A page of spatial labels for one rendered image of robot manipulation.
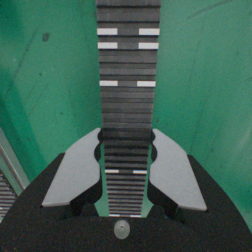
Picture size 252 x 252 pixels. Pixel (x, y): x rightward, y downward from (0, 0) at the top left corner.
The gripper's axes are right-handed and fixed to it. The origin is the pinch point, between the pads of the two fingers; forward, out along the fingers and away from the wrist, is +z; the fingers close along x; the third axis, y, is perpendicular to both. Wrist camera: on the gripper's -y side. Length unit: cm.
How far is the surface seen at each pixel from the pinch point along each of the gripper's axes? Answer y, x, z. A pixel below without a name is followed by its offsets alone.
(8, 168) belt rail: 7.2, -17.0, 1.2
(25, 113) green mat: -0.5, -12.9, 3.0
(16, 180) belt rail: 10.5, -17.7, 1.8
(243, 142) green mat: 3.5, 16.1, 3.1
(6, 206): 14.1, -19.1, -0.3
